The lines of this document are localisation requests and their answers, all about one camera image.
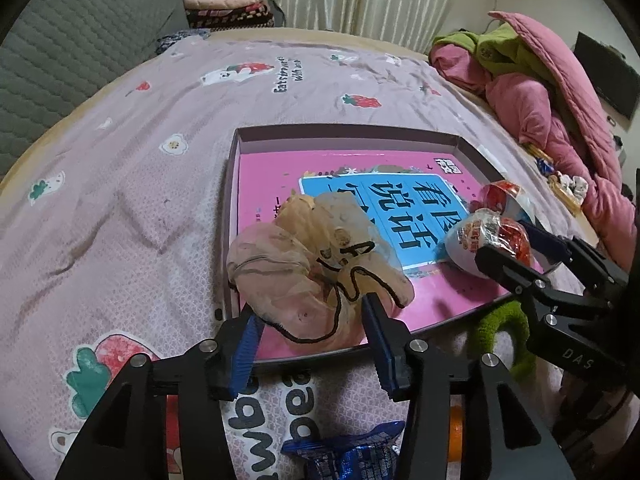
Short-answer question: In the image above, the clear biscuit pack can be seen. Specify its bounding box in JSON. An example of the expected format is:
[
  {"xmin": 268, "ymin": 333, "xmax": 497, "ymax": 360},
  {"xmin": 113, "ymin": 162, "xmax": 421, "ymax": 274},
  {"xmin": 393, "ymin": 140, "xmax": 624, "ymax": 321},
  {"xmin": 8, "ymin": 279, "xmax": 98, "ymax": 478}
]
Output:
[{"xmin": 547, "ymin": 177, "xmax": 586, "ymax": 207}]

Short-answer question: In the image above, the green fuzzy ring toy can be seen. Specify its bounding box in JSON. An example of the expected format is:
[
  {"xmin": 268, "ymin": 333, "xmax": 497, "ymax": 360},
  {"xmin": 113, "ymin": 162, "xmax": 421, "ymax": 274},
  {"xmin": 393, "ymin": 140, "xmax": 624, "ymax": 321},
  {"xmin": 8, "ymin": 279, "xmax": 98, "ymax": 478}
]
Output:
[{"xmin": 467, "ymin": 300, "xmax": 538, "ymax": 386}]

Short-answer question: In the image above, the blue snack packet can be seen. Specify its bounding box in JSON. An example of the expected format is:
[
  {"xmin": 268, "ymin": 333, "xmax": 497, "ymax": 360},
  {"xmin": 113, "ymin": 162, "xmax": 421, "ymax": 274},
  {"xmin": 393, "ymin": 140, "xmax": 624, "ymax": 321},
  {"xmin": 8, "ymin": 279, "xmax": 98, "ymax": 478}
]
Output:
[{"xmin": 281, "ymin": 420, "xmax": 406, "ymax": 480}]

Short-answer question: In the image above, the white floral scrunchie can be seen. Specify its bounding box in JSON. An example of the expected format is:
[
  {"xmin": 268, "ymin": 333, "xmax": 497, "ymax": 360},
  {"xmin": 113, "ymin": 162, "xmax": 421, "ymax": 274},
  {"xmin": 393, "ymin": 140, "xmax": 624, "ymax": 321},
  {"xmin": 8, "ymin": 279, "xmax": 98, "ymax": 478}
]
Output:
[{"xmin": 555, "ymin": 172, "xmax": 591, "ymax": 198}]

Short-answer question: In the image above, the grey quilted headboard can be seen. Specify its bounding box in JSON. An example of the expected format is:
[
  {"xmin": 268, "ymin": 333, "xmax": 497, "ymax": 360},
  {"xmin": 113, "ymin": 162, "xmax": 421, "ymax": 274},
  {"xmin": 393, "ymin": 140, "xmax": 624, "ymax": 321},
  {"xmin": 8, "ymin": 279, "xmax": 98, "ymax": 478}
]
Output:
[{"xmin": 0, "ymin": 0, "xmax": 191, "ymax": 181}]

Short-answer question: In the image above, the pink quilt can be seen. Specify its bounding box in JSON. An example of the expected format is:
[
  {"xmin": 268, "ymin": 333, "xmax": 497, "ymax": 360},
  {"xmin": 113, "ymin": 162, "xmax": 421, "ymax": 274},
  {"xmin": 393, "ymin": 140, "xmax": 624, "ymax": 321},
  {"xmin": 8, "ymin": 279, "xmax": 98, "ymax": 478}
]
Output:
[{"xmin": 430, "ymin": 10, "xmax": 638, "ymax": 271}]

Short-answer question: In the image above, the dark checked folded blanket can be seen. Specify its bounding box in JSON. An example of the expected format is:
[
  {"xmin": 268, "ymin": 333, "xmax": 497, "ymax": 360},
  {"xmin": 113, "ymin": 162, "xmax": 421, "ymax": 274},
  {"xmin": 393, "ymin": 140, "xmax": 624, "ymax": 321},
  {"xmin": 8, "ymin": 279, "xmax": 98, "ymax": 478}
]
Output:
[{"xmin": 187, "ymin": 10, "xmax": 281, "ymax": 30}]

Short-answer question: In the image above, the green cloth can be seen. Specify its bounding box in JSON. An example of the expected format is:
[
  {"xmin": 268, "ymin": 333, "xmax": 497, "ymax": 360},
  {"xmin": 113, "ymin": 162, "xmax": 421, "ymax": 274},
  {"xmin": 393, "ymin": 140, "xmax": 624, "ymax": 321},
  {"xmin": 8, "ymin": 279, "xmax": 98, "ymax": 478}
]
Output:
[{"xmin": 432, "ymin": 22, "xmax": 551, "ymax": 86}]

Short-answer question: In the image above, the white curtain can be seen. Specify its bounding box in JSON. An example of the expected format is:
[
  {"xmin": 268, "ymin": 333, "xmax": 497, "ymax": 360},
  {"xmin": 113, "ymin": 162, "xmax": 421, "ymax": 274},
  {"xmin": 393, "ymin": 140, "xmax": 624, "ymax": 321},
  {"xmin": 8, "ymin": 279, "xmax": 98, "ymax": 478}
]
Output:
[{"xmin": 257, "ymin": 0, "xmax": 478, "ymax": 51}]

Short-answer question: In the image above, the grey cardboard box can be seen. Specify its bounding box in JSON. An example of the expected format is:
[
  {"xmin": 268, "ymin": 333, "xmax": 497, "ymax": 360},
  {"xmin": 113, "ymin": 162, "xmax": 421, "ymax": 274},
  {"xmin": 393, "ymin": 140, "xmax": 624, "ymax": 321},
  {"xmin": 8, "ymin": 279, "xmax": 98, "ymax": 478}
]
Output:
[{"xmin": 220, "ymin": 126, "xmax": 546, "ymax": 363}]

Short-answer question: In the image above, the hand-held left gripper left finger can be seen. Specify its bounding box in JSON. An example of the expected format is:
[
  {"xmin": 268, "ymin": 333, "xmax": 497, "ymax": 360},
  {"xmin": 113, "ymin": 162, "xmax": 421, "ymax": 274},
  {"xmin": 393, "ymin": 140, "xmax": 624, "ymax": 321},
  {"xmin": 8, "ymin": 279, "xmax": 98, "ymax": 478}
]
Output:
[{"xmin": 55, "ymin": 310, "xmax": 265, "ymax": 480}]

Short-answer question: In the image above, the dark cloth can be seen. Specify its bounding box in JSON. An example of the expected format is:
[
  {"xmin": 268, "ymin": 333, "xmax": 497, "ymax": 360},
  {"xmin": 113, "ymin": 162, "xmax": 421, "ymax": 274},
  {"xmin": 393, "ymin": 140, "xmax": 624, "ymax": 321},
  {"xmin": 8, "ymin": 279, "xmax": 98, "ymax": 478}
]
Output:
[{"xmin": 255, "ymin": 0, "xmax": 286, "ymax": 28}]

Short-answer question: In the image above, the blue grey knit cloth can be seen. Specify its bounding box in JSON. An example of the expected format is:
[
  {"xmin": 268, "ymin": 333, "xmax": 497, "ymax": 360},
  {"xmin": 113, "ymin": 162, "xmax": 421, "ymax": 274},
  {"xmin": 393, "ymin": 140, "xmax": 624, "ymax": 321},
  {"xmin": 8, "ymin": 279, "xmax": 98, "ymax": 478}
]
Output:
[{"xmin": 157, "ymin": 29, "xmax": 211, "ymax": 56}]

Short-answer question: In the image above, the black television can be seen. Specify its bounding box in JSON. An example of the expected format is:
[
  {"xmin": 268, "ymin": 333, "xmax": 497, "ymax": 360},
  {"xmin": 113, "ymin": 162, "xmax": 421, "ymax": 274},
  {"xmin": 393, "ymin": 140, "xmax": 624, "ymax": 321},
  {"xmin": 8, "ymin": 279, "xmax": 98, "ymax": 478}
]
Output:
[{"xmin": 572, "ymin": 31, "xmax": 638, "ymax": 121}]

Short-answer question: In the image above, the beige folded blanket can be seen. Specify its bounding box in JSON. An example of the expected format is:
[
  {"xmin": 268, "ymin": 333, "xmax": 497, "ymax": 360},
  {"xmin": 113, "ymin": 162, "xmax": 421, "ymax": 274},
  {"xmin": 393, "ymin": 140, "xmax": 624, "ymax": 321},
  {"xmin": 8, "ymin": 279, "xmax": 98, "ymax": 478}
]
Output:
[{"xmin": 182, "ymin": 0, "xmax": 256, "ymax": 11}]

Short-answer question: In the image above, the large orange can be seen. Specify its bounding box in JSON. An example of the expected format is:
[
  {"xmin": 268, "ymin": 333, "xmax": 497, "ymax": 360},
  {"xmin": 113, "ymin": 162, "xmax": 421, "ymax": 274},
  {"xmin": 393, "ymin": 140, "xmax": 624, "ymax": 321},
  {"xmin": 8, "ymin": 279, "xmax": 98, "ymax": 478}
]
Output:
[{"xmin": 447, "ymin": 405, "xmax": 468, "ymax": 463}]

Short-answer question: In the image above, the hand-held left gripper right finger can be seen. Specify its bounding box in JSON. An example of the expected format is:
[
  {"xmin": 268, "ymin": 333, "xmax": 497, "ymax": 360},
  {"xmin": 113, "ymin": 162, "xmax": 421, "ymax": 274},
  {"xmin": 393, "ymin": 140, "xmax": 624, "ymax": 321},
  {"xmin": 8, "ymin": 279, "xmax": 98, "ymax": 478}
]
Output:
[{"xmin": 361, "ymin": 294, "xmax": 576, "ymax": 480}]

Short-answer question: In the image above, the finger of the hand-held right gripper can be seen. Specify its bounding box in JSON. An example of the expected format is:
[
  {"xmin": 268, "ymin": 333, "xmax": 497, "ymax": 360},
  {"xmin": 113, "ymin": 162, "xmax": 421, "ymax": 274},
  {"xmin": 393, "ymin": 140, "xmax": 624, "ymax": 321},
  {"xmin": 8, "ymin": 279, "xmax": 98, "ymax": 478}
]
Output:
[
  {"xmin": 474, "ymin": 245, "xmax": 562, "ymax": 312},
  {"xmin": 519, "ymin": 220, "xmax": 630, "ymax": 307}
]

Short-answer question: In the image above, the beige mesh drawstring pouch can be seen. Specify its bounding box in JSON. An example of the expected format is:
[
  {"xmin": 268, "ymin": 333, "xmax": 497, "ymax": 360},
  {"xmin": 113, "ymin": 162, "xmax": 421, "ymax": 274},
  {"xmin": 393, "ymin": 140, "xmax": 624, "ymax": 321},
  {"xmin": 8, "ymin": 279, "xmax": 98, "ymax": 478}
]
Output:
[{"xmin": 226, "ymin": 191, "xmax": 416, "ymax": 348}]

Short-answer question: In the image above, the red and white egg toy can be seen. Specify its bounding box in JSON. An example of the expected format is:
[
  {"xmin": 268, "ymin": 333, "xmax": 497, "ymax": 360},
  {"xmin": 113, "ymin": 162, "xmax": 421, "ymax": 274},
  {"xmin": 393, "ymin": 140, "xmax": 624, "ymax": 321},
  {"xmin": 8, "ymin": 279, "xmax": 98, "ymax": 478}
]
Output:
[
  {"xmin": 445, "ymin": 208, "xmax": 533, "ymax": 276},
  {"xmin": 479, "ymin": 181, "xmax": 536, "ymax": 221}
]

